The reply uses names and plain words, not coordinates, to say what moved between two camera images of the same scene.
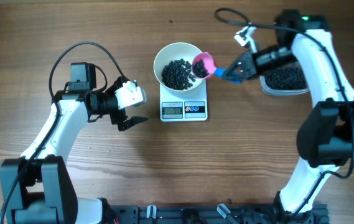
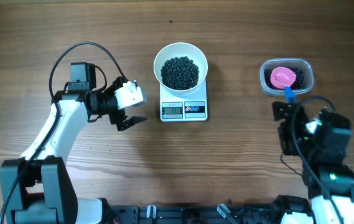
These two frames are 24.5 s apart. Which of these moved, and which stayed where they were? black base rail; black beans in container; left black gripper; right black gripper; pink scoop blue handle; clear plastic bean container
Moved: right black gripper; pink scoop blue handle
Stayed: left black gripper; clear plastic bean container; black beans in container; black base rail
